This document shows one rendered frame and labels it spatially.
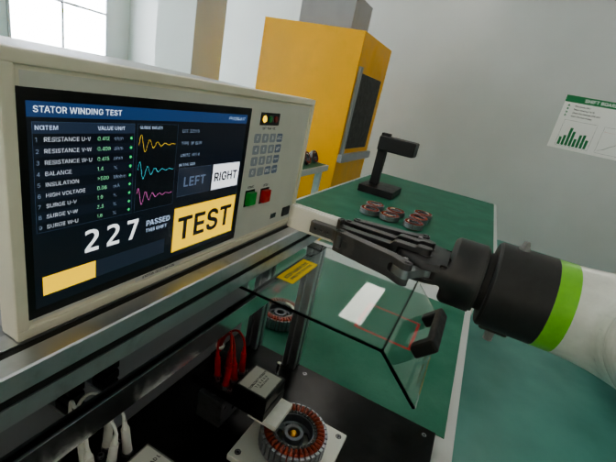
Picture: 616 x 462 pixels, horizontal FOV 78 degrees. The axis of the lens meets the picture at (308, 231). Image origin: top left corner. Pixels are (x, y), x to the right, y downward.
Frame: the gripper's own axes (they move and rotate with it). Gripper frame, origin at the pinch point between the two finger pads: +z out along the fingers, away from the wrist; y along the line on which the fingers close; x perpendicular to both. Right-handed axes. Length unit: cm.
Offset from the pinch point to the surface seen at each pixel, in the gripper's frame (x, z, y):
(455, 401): -43, -28, 39
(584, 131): 39, -108, 511
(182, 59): 23, 284, 275
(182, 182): 4.0, 9.9, -13.2
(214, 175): 4.3, 9.9, -8.4
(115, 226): 0.9, 9.8, -20.9
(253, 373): -30.7, 6.8, 4.3
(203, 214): -0.3, 9.9, -9.4
